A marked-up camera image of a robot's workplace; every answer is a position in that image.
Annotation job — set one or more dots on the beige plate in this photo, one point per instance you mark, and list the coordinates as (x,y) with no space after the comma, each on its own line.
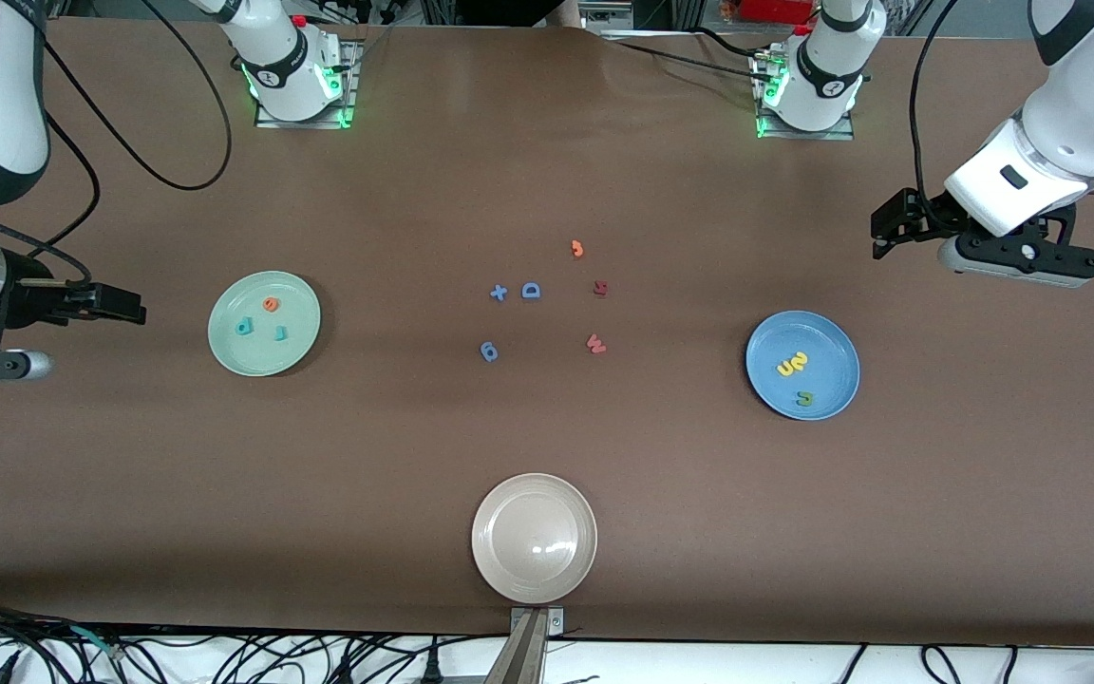
(534,537)

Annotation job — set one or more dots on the black power plug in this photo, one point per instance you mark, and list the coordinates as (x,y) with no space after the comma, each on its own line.
(431,670)

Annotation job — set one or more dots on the blue plate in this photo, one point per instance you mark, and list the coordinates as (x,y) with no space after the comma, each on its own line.
(822,332)

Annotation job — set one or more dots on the blue foam letter D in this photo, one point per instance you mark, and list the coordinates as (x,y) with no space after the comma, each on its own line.
(524,291)

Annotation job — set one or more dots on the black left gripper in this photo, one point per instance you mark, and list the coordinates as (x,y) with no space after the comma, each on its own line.
(910,219)

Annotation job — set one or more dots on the blue foam letter g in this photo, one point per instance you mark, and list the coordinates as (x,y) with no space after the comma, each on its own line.
(483,351)

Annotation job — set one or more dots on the yellow foam letter n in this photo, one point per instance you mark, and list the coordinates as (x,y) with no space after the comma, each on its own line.
(801,359)

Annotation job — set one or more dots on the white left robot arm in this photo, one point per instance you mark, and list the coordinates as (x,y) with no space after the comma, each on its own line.
(1088,114)

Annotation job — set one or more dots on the red box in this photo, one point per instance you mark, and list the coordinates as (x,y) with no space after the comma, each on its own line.
(775,9)

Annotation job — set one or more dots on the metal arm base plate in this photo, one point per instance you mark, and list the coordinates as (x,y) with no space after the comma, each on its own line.
(353,85)
(799,135)

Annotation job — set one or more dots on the pale green plate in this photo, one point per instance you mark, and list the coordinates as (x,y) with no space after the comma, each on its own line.
(264,356)

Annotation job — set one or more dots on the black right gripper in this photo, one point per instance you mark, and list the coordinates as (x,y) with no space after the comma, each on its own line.
(31,296)

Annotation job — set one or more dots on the standing person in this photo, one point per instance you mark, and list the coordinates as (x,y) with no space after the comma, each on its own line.
(509,9)

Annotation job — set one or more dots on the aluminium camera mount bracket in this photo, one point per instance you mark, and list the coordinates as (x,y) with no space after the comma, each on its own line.
(533,646)

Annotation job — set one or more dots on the pink foam letter w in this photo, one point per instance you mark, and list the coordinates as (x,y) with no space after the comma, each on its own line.
(595,344)

